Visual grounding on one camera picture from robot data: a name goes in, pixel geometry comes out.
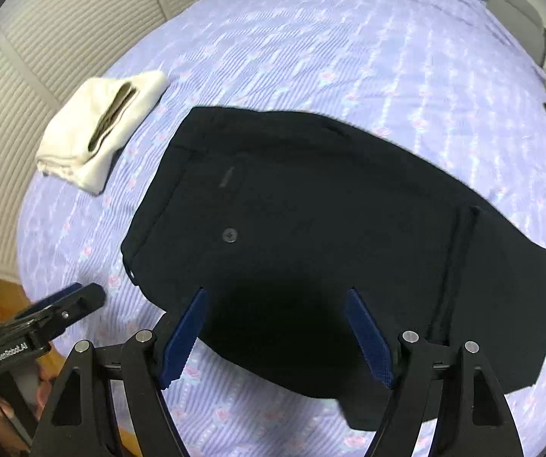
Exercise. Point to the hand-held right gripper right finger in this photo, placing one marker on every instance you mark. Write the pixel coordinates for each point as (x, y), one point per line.
(370, 338)

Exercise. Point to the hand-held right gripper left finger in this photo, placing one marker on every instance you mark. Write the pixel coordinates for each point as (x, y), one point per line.
(182, 338)

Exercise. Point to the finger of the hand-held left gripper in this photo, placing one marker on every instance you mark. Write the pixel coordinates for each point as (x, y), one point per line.
(56, 299)
(82, 302)

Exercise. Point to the black pants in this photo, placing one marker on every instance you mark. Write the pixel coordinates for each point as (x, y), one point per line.
(325, 228)

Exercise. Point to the folded cream cloth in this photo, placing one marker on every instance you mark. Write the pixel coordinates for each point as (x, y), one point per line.
(97, 128)

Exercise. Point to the purple striped blanket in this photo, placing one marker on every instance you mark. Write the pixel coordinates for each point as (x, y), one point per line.
(325, 43)

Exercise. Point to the grey upholstered bed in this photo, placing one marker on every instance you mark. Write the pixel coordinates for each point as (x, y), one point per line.
(515, 19)

